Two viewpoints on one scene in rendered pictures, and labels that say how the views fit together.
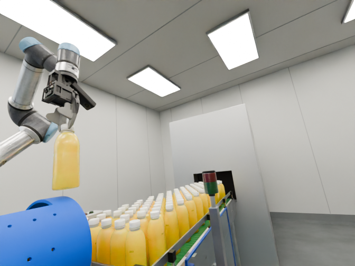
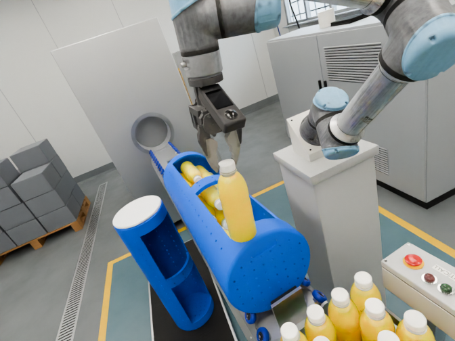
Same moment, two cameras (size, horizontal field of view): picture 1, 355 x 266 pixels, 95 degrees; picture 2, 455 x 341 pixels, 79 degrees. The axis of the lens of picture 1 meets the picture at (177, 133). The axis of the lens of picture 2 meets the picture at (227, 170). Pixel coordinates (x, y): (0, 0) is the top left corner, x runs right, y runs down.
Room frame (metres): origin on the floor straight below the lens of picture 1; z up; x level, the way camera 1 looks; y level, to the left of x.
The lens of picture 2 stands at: (0.97, 0.00, 1.73)
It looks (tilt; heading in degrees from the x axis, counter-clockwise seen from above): 26 degrees down; 139
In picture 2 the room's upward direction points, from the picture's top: 20 degrees counter-clockwise
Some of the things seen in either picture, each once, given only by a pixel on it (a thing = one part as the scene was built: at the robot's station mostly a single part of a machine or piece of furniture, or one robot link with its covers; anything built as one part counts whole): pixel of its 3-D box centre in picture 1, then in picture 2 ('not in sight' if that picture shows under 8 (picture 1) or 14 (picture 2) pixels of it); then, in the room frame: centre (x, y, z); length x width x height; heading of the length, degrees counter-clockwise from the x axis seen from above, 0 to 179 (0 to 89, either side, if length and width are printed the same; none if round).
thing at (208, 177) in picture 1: (209, 177); not in sight; (0.79, -0.13, 1.23); 0.06 x 0.06 x 0.04
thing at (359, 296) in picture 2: not in sight; (366, 306); (0.78, 0.46, 1.00); 0.07 x 0.07 x 0.19
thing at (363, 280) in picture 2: not in sight; (363, 281); (0.78, 0.46, 1.10); 0.04 x 0.04 x 0.02
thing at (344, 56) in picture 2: not in sight; (347, 99); (-0.12, 2.86, 0.72); 2.15 x 0.54 x 1.45; 148
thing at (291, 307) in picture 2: not in sight; (289, 308); (0.60, 0.36, 0.99); 0.10 x 0.02 x 0.12; 64
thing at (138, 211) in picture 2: not in sight; (137, 210); (-0.39, 0.47, 1.03); 0.28 x 0.28 x 0.01
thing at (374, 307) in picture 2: (101, 217); (374, 308); (0.82, 0.40, 1.10); 0.04 x 0.04 x 0.02
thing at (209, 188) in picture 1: (211, 187); not in sight; (0.79, -0.13, 1.18); 0.06 x 0.06 x 0.05
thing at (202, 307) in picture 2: not in sight; (169, 266); (-0.39, 0.47, 0.59); 0.28 x 0.28 x 0.88
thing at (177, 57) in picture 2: not in sight; (217, 160); (-0.60, 1.31, 0.85); 0.06 x 0.06 x 1.70; 64
